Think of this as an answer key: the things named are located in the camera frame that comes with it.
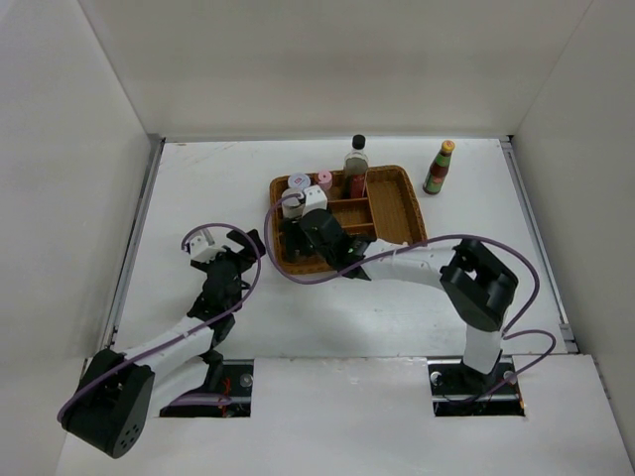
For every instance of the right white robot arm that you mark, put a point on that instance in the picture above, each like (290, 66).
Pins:
(478, 285)

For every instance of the white-lid dark jam jar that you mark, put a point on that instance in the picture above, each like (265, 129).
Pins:
(298, 182)

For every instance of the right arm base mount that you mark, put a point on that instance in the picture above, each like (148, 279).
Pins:
(459, 391)

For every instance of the pink-cap spice jar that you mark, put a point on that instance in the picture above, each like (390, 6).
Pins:
(324, 180)

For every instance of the silver-cap blue-label jar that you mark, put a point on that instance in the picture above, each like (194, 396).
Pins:
(293, 203)

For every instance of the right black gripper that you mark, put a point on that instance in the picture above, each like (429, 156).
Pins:
(292, 230)

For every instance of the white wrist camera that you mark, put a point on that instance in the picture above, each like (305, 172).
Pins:
(202, 247)
(314, 199)

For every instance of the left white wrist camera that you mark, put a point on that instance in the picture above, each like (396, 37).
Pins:
(202, 247)

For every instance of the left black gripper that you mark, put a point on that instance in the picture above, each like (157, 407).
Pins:
(249, 250)

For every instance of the tall red-label glass bottle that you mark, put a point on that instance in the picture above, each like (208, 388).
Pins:
(355, 169)

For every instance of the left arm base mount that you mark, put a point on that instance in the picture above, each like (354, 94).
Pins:
(225, 391)

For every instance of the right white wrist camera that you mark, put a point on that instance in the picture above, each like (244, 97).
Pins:
(314, 199)

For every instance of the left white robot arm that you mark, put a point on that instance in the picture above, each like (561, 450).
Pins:
(120, 390)

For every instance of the brown wicker divided tray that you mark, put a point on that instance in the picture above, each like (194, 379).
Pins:
(389, 210)

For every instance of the green-label red sauce bottle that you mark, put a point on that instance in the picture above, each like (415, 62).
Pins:
(439, 168)

